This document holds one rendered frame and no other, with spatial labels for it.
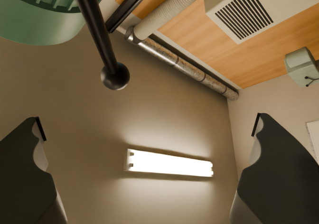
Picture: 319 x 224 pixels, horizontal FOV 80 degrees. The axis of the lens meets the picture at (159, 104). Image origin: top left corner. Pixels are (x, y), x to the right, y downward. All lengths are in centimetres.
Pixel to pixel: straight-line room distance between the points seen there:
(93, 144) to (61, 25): 140
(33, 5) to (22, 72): 139
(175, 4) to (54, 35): 150
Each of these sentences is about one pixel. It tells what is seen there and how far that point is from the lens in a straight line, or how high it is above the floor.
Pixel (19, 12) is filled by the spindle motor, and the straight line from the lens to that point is 27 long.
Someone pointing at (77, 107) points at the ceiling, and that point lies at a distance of 165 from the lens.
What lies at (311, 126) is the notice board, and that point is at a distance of 303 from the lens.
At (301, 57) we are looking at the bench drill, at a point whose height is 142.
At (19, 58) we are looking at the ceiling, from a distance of 169.
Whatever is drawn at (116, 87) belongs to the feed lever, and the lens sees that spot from 23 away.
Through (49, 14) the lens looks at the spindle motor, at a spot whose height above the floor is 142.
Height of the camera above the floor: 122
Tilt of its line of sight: 43 degrees up
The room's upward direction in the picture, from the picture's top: 113 degrees counter-clockwise
